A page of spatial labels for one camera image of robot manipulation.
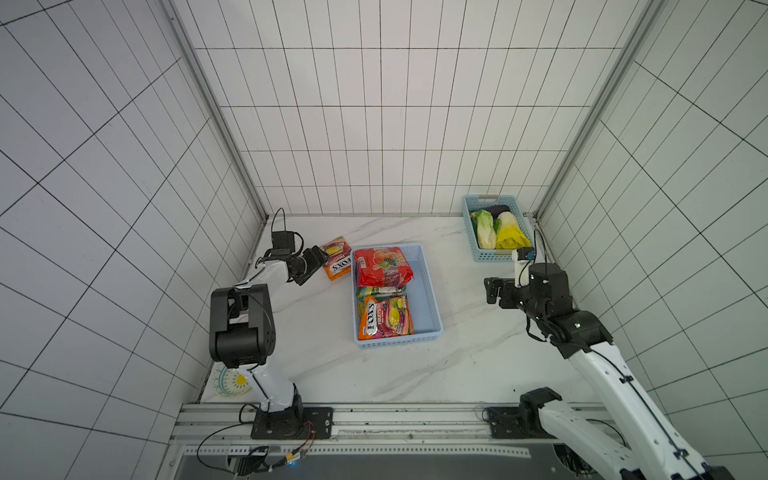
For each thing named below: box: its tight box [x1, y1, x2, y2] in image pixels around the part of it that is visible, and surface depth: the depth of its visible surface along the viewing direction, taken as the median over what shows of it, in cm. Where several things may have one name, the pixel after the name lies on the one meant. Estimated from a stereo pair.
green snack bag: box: [356, 285, 407, 301], surface depth 94 cm
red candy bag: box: [353, 247, 414, 288], surface depth 92 cm
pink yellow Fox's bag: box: [357, 296, 415, 341], surface depth 86 cm
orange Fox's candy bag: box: [320, 235, 352, 282], surface depth 106 cm
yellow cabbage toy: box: [496, 211, 531, 250], surface depth 108 cm
